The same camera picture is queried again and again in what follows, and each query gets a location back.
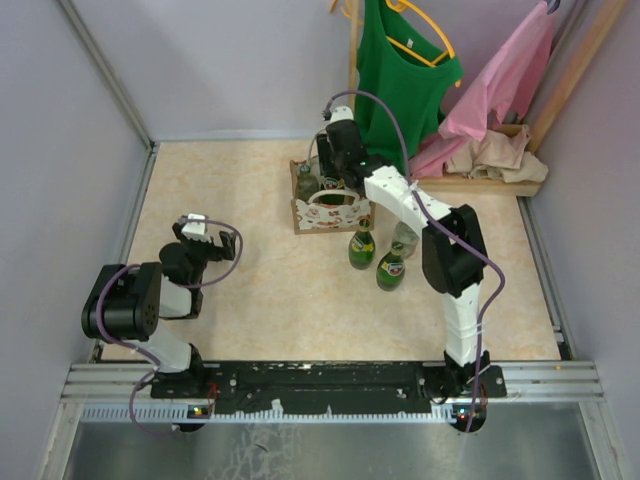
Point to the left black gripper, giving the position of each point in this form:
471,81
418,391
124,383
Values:
228,241

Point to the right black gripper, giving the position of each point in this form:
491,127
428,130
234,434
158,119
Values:
323,150

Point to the green Perrier bottle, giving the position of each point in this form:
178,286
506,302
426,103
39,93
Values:
362,246

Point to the clear glass bottle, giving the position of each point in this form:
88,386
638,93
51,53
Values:
407,237

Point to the dark green red-label bottle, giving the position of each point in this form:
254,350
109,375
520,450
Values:
391,268

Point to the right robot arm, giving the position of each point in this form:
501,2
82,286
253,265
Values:
453,250

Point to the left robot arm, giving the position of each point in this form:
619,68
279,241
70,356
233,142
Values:
128,305

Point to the patterned canvas tote bag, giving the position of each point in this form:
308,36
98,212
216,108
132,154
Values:
312,217

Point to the green tank top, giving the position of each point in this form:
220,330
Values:
412,94

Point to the wooden clothes rack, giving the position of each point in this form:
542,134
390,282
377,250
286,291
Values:
586,50

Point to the beige crumpled cloth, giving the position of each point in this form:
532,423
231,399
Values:
501,155

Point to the yellow clothes hanger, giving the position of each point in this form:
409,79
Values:
416,35

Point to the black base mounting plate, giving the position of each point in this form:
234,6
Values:
310,388

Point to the pink shirt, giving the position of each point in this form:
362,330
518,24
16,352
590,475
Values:
506,84

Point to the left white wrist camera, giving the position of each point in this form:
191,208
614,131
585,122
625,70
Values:
194,227

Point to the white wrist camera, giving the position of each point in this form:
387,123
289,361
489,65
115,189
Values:
337,114
194,227

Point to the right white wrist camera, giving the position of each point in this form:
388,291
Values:
337,114

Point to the white cable duct strip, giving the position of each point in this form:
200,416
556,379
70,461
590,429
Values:
148,413

